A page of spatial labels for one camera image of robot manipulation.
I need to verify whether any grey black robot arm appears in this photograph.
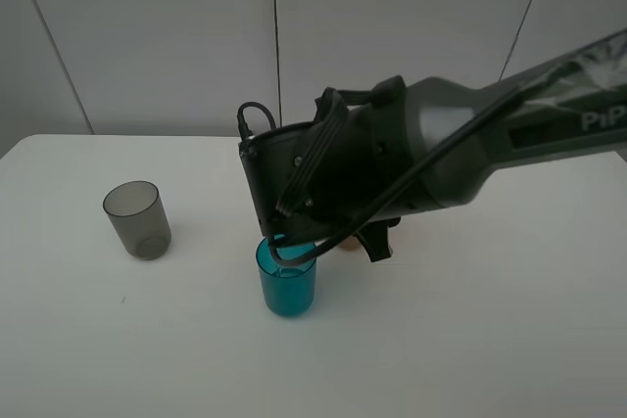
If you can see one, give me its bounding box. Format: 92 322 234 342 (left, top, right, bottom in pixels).
238 31 626 267

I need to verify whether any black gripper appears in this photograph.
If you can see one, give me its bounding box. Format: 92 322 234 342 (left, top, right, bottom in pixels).
237 114 417 264

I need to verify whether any brown translucent plastic cup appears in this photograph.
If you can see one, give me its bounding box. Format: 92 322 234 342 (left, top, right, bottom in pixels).
337 236 362 252

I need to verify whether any grey translucent plastic cup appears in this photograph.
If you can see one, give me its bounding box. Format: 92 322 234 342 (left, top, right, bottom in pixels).
103 180 171 260

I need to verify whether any teal translucent plastic cup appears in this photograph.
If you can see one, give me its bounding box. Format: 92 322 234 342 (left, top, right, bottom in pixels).
256 239 316 317

